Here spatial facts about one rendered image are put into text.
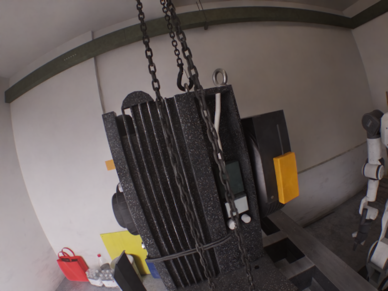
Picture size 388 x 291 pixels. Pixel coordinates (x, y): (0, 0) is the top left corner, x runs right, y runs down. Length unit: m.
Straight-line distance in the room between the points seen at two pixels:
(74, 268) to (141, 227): 2.11
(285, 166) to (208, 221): 0.31
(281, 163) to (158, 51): 1.67
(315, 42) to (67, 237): 4.04
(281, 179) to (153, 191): 0.40
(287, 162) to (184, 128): 0.34
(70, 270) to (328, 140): 3.69
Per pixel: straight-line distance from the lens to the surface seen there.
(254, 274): 0.79
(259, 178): 0.67
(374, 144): 1.14
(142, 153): 0.56
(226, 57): 1.98
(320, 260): 1.15
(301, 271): 1.10
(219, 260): 0.76
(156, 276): 2.24
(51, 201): 2.49
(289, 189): 0.64
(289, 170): 0.62
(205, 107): 0.30
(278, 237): 1.34
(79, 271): 2.65
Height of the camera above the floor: 1.50
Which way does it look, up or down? 5 degrees down
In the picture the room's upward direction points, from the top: 15 degrees counter-clockwise
